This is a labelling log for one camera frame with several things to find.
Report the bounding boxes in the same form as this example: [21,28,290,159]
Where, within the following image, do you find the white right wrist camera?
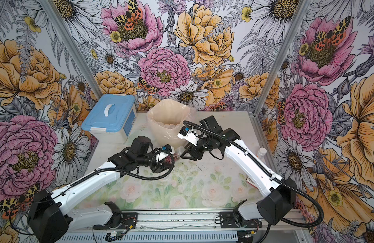
[177,126,203,146]

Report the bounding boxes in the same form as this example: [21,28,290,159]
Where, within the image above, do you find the blue lidded storage box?
[81,94,137,144]

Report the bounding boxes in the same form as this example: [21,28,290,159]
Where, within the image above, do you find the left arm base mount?
[93,212,138,230]

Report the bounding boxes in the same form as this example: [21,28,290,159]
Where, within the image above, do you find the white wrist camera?
[161,144,174,153]
[177,126,203,146]

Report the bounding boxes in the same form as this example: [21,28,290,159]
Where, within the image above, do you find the pink white paper packet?
[246,178,258,189]

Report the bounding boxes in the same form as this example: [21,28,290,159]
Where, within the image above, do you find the left black corrugated cable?
[68,148,175,190]

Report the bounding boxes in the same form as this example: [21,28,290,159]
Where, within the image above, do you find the black corrugated cable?
[182,120,325,228]
[68,148,175,190]

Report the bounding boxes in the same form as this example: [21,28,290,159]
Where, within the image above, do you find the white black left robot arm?
[27,136,175,243]

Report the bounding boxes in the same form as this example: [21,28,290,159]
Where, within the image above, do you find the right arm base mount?
[218,212,262,229]

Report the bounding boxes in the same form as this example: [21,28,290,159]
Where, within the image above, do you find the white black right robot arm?
[178,116,296,225]

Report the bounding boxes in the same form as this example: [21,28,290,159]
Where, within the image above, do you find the small white capped bottle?
[256,147,267,159]

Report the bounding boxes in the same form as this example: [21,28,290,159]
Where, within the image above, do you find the right black corrugated cable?
[182,120,325,228]

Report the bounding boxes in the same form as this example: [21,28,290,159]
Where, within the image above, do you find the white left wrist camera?
[161,144,174,153]

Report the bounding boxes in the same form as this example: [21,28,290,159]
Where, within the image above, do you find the aluminium front rail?
[59,209,312,243]

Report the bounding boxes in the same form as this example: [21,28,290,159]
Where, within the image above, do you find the bin with pink bag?
[146,99,197,149]

